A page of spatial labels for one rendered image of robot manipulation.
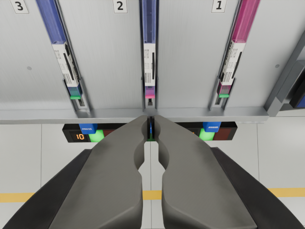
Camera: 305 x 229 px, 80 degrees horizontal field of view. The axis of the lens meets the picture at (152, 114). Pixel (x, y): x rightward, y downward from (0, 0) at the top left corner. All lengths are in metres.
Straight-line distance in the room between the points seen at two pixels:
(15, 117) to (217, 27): 0.32
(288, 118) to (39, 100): 1.20
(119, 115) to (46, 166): 0.93
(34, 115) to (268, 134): 1.12
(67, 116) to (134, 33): 0.17
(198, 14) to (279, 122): 1.07
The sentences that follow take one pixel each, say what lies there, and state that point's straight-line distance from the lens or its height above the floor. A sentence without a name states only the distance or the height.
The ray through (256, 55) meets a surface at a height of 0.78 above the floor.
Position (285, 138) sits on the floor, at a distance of 1.28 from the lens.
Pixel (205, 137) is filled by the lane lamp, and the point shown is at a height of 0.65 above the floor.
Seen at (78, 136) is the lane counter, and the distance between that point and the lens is 0.39.
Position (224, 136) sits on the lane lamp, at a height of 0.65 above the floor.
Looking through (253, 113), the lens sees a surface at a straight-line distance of 0.34.
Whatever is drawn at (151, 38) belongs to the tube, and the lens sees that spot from 0.23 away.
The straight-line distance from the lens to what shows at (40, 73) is 0.31.
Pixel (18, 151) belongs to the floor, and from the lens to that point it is 1.26.
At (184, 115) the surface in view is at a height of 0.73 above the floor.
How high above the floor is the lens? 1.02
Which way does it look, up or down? 87 degrees down
